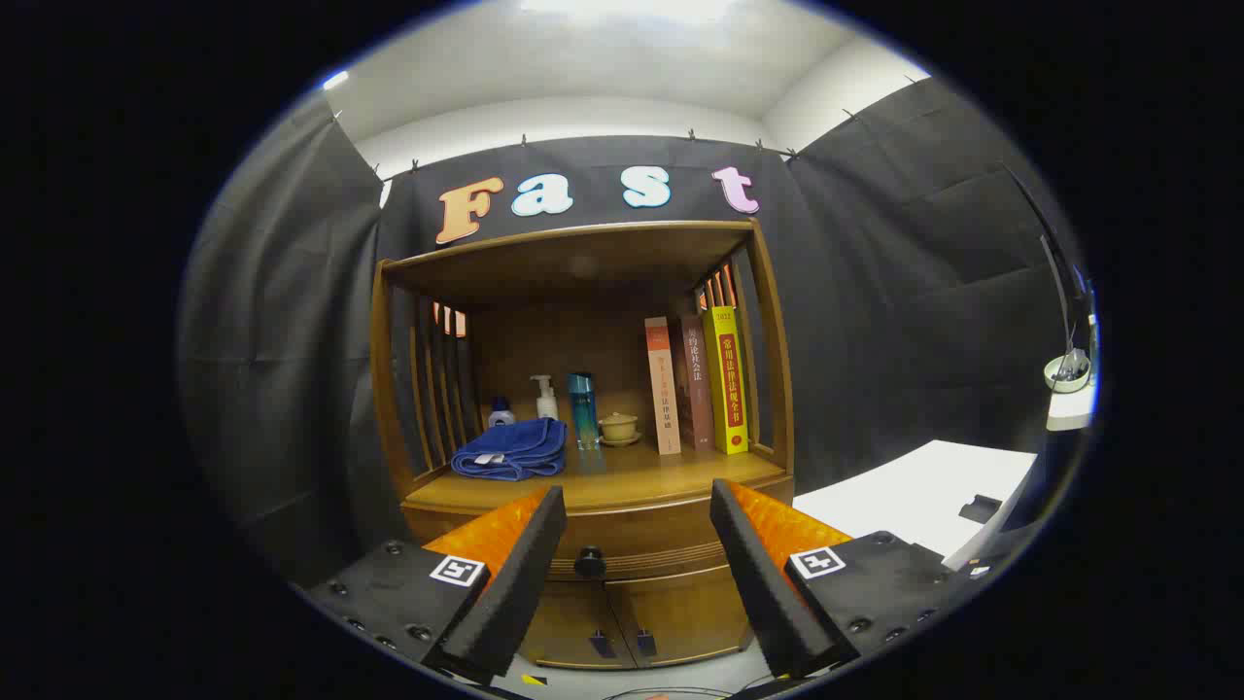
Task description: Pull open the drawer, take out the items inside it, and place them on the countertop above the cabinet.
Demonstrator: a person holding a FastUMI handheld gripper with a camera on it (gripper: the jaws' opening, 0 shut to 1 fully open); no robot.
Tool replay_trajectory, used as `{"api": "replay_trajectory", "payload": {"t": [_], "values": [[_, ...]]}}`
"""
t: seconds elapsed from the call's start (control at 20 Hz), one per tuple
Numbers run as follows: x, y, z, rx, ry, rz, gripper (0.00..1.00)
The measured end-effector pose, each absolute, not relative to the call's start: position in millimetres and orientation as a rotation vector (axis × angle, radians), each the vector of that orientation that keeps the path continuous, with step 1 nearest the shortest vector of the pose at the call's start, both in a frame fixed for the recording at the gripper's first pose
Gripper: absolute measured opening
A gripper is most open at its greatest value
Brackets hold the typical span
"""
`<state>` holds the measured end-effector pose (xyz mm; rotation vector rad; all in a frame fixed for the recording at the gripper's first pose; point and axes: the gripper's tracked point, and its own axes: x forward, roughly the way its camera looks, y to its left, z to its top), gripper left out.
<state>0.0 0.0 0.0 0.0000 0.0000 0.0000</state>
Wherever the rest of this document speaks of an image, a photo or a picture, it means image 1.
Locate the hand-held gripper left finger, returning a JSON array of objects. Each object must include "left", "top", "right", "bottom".
[{"left": 306, "top": 486, "right": 568, "bottom": 686}]

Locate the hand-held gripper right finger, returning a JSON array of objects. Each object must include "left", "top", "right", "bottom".
[{"left": 709, "top": 478, "right": 973, "bottom": 680}]

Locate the wooden drawer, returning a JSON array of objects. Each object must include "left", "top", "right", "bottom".
[{"left": 403, "top": 496, "right": 793, "bottom": 584}]

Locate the wooden cabinet door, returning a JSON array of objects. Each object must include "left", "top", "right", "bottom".
[
  {"left": 520, "top": 581, "right": 638, "bottom": 670},
  {"left": 607, "top": 569, "right": 754, "bottom": 667}
]

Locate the wooden countertop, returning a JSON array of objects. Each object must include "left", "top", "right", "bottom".
[{"left": 403, "top": 442, "right": 788, "bottom": 514}]

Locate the wooden cabinet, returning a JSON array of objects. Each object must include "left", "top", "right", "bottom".
[{"left": 369, "top": 220, "right": 796, "bottom": 672}]

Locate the blue folded towel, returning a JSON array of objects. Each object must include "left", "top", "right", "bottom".
[{"left": 450, "top": 418, "right": 568, "bottom": 482}]

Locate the white table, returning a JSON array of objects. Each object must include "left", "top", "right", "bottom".
[{"left": 792, "top": 439, "right": 1039, "bottom": 560}]

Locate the tall blue bottle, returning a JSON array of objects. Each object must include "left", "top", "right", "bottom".
[{"left": 568, "top": 372, "right": 602, "bottom": 451}]

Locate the yellow book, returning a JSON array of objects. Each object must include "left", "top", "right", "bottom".
[{"left": 704, "top": 306, "right": 750, "bottom": 456}]

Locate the brown book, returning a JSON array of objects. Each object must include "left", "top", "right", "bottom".
[{"left": 677, "top": 313, "right": 717, "bottom": 450}]

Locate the orange and white book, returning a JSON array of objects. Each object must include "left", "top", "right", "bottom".
[{"left": 644, "top": 316, "right": 682, "bottom": 456}]

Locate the white box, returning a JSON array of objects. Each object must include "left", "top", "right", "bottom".
[{"left": 1046, "top": 387, "right": 1099, "bottom": 432}]

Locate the black cable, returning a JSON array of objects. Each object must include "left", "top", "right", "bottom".
[{"left": 603, "top": 686, "right": 730, "bottom": 700}]

